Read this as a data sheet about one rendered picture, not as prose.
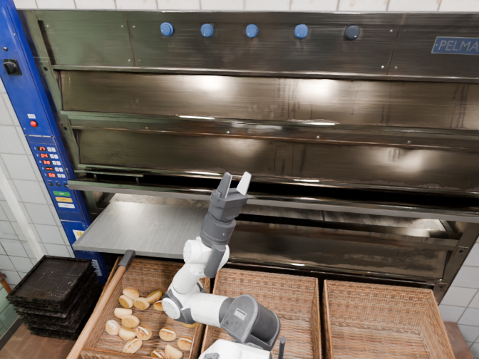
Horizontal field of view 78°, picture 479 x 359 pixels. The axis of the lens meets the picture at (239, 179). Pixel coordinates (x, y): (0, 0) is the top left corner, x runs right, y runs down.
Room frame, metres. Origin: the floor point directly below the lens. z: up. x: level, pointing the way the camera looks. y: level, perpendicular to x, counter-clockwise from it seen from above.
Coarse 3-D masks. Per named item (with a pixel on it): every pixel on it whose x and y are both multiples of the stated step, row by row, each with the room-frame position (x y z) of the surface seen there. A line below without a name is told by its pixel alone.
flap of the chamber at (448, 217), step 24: (120, 192) 1.08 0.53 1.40; (144, 192) 1.07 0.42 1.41; (168, 192) 1.06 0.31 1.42; (264, 192) 1.08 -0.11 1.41; (288, 192) 1.09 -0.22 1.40; (312, 192) 1.09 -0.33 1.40; (336, 192) 1.10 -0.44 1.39; (360, 192) 1.10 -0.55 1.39; (384, 192) 1.11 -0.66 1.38; (408, 216) 0.92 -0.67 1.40; (432, 216) 0.91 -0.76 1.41; (456, 216) 0.90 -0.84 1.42
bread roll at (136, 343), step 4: (132, 340) 0.85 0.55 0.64; (136, 340) 0.85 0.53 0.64; (140, 340) 0.86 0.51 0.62; (128, 344) 0.83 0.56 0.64; (132, 344) 0.83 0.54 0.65; (136, 344) 0.83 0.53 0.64; (140, 344) 0.84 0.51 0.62; (124, 348) 0.81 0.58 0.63; (128, 348) 0.81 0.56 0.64; (132, 348) 0.81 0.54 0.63; (136, 348) 0.82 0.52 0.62; (128, 352) 0.80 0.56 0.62; (132, 352) 0.80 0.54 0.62
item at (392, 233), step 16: (240, 224) 1.16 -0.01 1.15; (256, 224) 1.15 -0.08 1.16; (272, 224) 1.14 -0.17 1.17; (288, 224) 1.13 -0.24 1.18; (304, 224) 1.13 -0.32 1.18; (320, 224) 1.13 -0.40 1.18; (336, 224) 1.13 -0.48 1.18; (352, 224) 1.13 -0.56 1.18; (368, 224) 1.13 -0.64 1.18; (400, 240) 1.05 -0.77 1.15; (416, 240) 1.04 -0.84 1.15; (432, 240) 1.03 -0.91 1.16; (448, 240) 1.02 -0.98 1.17
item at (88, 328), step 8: (120, 272) 0.81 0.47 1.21; (112, 280) 0.77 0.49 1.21; (112, 288) 0.73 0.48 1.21; (104, 296) 0.69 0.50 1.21; (104, 304) 0.67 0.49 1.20; (96, 312) 0.63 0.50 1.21; (88, 320) 0.60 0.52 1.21; (96, 320) 0.61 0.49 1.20; (88, 328) 0.57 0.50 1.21; (80, 336) 0.55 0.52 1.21; (88, 336) 0.55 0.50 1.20; (80, 344) 0.52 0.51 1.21; (72, 352) 0.50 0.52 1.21; (80, 352) 0.50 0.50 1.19
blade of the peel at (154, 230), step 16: (112, 208) 1.26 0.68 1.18; (128, 208) 1.26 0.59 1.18; (144, 208) 1.25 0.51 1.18; (160, 208) 1.25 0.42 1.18; (176, 208) 1.25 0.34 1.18; (192, 208) 1.25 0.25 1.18; (208, 208) 1.25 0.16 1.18; (96, 224) 1.12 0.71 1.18; (112, 224) 1.12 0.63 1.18; (128, 224) 1.12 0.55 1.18; (144, 224) 1.12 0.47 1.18; (160, 224) 1.12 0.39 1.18; (176, 224) 1.12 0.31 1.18; (192, 224) 1.12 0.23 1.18; (80, 240) 1.01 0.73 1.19; (96, 240) 1.02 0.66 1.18; (112, 240) 1.02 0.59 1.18; (128, 240) 1.02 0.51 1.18; (144, 240) 1.02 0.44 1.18; (160, 240) 1.02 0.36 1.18; (176, 240) 1.02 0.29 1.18; (160, 256) 0.92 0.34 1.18; (176, 256) 0.91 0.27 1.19
